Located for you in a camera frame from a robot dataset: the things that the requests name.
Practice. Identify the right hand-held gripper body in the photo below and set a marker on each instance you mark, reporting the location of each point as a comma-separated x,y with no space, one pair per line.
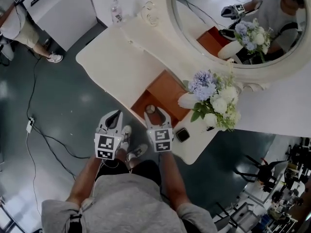
161,139

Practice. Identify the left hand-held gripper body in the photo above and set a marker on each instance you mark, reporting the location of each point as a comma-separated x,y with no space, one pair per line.
105,144

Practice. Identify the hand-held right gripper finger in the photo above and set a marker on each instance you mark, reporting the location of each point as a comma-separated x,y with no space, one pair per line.
148,122
167,120

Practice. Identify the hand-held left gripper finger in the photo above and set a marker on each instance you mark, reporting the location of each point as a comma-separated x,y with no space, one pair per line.
101,125
119,126

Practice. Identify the small round compact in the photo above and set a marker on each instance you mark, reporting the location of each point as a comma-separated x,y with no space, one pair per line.
150,109

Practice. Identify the small black square case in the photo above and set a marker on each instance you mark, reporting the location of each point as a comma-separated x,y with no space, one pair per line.
182,135

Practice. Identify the orange wooden box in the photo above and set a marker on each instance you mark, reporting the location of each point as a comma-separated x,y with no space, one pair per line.
165,91

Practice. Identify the person's left forearm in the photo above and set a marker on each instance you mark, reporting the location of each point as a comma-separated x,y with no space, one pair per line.
83,178

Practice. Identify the person's right forearm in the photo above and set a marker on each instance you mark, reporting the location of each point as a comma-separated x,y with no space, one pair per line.
173,178

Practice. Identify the white table with cloth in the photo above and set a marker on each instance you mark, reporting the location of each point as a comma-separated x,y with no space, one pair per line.
116,64

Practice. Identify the person's left white shoe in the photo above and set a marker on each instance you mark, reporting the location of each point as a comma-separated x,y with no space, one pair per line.
126,132

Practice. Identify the white vase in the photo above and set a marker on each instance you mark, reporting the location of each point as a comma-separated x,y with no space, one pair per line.
185,101

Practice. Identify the person's black shorts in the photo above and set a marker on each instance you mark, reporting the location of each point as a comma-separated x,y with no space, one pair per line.
145,169

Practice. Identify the blue and white flower bouquet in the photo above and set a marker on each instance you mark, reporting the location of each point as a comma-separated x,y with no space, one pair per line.
213,98

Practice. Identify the person's grey sweatshirt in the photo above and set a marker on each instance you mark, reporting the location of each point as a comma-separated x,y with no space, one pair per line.
128,205

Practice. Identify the white power strip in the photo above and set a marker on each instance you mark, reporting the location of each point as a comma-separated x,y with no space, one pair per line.
29,126

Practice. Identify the grey chair with black bag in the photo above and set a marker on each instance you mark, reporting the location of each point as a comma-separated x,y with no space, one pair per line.
264,173

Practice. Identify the clear plastic water bottle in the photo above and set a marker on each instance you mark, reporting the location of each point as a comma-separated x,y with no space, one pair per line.
117,12

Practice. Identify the white cabinet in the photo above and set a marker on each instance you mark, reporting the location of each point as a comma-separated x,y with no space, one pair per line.
48,13

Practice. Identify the oval mirror with white frame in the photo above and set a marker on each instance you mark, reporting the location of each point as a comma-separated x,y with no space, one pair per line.
209,21

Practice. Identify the grey chair with black frame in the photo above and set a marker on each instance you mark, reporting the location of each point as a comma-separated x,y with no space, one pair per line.
243,215

